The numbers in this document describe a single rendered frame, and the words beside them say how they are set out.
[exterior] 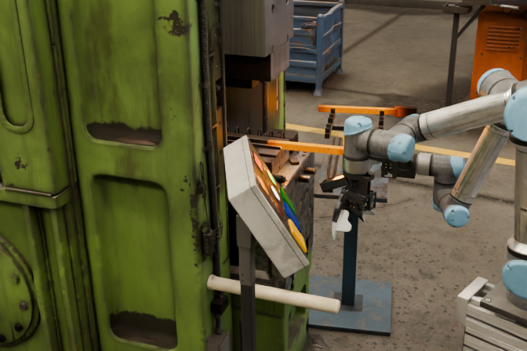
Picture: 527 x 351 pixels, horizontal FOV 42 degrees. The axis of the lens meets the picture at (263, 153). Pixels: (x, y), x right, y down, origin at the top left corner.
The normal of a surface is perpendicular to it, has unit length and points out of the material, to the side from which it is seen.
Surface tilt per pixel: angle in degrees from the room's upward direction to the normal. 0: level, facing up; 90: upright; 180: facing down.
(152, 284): 90
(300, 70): 90
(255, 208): 90
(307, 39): 89
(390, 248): 0
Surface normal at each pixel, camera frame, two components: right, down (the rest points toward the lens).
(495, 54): -0.44, 0.36
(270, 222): 0.10, 0.39
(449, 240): -0.01, -0.92
